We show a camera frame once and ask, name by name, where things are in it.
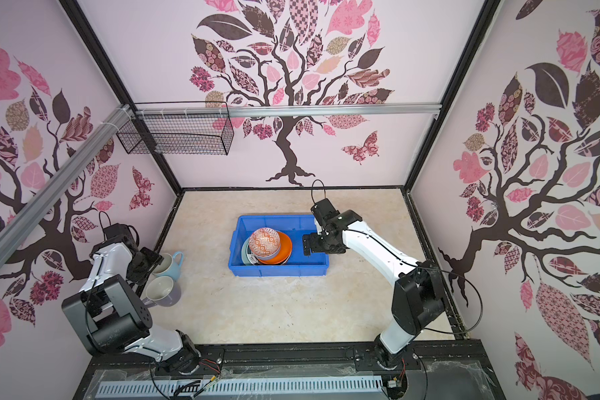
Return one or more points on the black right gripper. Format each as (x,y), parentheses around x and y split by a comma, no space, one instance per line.
(312,237)

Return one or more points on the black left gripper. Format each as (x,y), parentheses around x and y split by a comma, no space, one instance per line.
(153,258)

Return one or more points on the cream mug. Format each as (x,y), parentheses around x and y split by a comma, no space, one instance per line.
(171,266)

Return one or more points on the lavender grey mug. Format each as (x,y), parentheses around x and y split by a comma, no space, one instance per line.
(162,291)

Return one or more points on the blue plastic bin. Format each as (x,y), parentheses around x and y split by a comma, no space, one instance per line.
(295,226)

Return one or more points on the orange plate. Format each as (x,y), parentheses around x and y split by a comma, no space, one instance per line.
(285,251)

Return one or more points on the red patterned bowl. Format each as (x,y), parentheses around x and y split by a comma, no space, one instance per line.
(264,237)

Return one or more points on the white plate green rim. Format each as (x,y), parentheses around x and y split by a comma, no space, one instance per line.
(247,257)

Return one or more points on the lavender grey bowl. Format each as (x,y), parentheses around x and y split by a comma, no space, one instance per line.
(264,253)

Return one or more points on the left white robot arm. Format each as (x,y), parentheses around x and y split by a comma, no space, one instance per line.
(110,313)

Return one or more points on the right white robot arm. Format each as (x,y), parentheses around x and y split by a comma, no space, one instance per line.
(418,290)

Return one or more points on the white vented cable duct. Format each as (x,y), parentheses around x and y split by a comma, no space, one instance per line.
(361,387)

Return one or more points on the black wire basket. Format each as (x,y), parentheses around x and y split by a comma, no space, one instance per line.
(178,128)

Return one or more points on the aluminium rail left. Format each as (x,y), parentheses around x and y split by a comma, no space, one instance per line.
(34,211)

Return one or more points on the aluminium rail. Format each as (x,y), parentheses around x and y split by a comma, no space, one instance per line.
(330,110)
(34,211)

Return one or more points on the aluminium rail back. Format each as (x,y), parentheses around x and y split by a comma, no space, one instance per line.
(330,110)

